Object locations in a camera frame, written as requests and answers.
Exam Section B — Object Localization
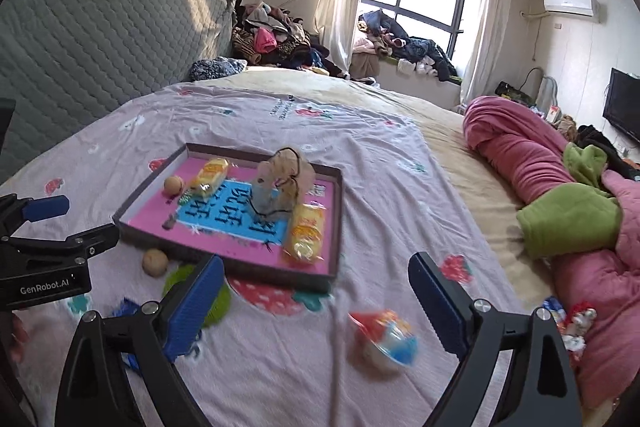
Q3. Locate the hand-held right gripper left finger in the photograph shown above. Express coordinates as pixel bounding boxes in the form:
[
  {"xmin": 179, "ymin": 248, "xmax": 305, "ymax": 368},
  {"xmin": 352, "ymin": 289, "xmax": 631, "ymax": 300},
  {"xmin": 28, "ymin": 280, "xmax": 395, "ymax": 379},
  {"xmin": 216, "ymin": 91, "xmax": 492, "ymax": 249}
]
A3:
[{"xmin": 55, "ymin": 254, "xmax": 226, "ymax": 427}]

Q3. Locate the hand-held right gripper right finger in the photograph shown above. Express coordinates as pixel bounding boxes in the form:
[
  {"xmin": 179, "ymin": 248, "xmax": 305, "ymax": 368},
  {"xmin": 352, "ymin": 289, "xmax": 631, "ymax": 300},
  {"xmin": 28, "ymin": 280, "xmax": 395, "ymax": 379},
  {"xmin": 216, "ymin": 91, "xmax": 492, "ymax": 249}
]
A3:
[{"xmin": 408, "ymin": 251, "xmax": 583, "ymax": 427}]

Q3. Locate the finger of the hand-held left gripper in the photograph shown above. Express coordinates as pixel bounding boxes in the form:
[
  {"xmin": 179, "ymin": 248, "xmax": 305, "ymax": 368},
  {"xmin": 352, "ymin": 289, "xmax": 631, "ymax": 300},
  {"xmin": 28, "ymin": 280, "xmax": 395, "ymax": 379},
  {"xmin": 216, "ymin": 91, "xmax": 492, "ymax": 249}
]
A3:
[
  {"xmin": 10, "ymin": 223, "xmax": 121, "ymax": 265},
  {"xmin": 0, "ymin": 193, "xmax": 71, "ymax": 238}
]

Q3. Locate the green fuzzy hair ring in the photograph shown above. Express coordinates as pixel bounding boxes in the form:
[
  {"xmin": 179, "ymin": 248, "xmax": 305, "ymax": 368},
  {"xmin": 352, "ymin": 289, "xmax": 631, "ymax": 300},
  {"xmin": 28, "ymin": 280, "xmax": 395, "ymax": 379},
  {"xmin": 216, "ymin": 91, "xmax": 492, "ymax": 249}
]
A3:
[{"xmin": 162, "ymin": 264, "xmax": 233, "ymax": 325}]

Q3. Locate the dark shallow cardboard box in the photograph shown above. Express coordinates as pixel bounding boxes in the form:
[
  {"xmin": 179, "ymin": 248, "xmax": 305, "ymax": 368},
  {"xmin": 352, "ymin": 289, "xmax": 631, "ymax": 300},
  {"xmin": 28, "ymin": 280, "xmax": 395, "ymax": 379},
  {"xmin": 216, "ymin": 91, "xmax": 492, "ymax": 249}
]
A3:
[{"xmin": 112, "ymin": 143, "xmax": 345, "ymax": 294}]

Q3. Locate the blue snack packet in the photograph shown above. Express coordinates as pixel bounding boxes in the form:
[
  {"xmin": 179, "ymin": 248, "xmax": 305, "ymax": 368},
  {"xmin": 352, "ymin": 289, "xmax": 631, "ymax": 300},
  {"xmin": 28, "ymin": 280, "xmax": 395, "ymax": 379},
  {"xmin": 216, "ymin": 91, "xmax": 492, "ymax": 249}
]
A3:
[{"xmin": 112, "ymin": 297, "xmax": 151, "ymax": 373}]

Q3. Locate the red white candy packet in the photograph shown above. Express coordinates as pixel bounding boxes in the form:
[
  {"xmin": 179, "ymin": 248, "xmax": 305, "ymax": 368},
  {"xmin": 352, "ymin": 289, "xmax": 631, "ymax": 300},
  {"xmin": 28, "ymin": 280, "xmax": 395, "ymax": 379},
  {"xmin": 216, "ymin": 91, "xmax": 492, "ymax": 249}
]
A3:
[{"xmin": 347, "ymin": 309, "xmax": 420, "ymax": 370}]

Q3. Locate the yellow cake packet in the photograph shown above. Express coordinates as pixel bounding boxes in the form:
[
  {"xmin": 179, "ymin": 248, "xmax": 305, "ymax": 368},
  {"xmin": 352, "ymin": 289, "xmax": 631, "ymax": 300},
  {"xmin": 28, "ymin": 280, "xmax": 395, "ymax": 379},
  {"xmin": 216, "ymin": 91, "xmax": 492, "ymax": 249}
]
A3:
[
  {"xmin": 189, "ymin": 158, "xmax": 230, "ymax": 198},
  {"xmin": 282, "ymin": 202, "xmax": 328, "ymax": 265}
]

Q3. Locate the person's left hand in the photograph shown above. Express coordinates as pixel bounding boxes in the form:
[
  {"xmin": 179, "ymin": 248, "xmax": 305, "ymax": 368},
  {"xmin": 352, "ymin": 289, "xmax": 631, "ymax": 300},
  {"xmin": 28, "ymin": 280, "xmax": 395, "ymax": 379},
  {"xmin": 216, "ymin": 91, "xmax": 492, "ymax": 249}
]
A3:
[{"xmin": 9, "ymin": 313, "xmax": 31, "ymax": 364}]

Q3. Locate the cream bed cover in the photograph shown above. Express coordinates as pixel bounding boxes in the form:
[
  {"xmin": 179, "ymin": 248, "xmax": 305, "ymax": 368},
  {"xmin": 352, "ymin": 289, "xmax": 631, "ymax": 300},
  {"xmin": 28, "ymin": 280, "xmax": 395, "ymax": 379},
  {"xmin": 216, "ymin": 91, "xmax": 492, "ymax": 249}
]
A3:
[{"xmin": 192, "ymin": 66, "xmax": 556, "ymax": 313}]

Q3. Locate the grey quilted headboard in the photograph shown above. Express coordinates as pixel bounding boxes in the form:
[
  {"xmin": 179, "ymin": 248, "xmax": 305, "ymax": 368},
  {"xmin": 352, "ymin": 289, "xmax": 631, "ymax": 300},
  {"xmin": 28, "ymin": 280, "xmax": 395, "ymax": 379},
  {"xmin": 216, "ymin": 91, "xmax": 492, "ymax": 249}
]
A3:
[{"xmin": 0, "ymin": 0, "xmax": 238, "ymax": 188}]

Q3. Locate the pink quilt with green lining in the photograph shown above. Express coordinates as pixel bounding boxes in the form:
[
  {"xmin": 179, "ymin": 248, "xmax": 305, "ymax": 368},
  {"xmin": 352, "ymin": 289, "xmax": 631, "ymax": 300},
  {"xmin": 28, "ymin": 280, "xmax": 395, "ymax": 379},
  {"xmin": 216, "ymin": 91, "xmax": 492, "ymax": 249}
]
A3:
[{"xmin": 462, "ymin": 96, "xmax": 640, "ymax": 408}]

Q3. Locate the strawberry print pink bedsheet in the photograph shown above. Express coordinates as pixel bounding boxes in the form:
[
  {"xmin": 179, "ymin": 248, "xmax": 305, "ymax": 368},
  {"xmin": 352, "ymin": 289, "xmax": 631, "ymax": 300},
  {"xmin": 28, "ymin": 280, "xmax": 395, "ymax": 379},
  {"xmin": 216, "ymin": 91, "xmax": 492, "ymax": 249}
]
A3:
[{"xmin": 0, "ymin": 82, "xmax": 531, "ymax": 427}]

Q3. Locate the dark blue patterned cloth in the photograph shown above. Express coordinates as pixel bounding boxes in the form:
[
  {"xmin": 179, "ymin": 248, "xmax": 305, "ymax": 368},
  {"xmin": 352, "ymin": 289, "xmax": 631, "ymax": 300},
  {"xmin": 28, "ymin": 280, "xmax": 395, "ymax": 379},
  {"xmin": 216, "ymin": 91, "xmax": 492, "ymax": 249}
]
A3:
[{"xmin": 190, "ymin": 57, "xmax": 247, "ymax": 82}]

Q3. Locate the beige window bench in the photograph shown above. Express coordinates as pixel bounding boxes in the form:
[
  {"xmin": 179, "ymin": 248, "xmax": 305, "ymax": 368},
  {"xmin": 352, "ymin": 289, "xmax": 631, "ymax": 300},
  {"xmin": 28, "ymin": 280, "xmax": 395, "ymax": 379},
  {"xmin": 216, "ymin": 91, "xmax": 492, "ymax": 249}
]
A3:
[{"xmin": 350, "ymin": 52, "xmax": 463, "ymax": 110}]

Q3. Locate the black bag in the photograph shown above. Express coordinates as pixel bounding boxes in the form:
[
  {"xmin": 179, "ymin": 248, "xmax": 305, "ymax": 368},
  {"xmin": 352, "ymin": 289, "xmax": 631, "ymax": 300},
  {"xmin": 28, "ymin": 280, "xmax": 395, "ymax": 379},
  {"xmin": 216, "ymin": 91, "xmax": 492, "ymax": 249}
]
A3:
[{"xmin": 495, "ymin": 81, "xmax": 533, "ymax": 104}]

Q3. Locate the pile of denim clothes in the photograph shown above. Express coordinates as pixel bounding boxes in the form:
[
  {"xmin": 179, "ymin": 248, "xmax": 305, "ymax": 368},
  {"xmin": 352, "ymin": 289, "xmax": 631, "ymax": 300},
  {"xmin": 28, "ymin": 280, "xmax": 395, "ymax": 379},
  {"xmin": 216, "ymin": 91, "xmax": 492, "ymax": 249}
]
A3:
[{"xmin": 352, "ymin": 9, "xmax": 458, "ymax": 82}]

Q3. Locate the pile of mixed clothes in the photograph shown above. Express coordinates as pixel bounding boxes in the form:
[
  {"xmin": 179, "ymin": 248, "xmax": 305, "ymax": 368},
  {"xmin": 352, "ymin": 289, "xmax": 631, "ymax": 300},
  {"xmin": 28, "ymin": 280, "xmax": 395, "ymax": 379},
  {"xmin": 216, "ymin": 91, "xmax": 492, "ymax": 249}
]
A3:
[{"xmin": 227, "ymin": 0, "xmax": 351, "ymax": 80}]

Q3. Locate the black television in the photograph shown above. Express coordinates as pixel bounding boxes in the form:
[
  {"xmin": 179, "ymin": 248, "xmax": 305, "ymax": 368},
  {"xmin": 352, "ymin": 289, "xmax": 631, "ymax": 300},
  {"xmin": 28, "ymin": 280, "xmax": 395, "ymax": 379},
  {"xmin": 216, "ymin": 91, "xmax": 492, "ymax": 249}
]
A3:
[{"xmin": 602, "ymin": 68, "xmax": 640, "ymax": 142}]

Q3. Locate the white air conditioner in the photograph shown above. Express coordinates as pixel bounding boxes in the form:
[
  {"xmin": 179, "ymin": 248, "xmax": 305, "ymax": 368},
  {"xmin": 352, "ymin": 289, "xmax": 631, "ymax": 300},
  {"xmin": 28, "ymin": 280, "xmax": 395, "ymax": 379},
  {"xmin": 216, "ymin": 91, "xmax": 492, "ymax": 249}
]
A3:
[{"xmin": 543, "ymin": 0, "xmax": 601, "ymax": 24}]

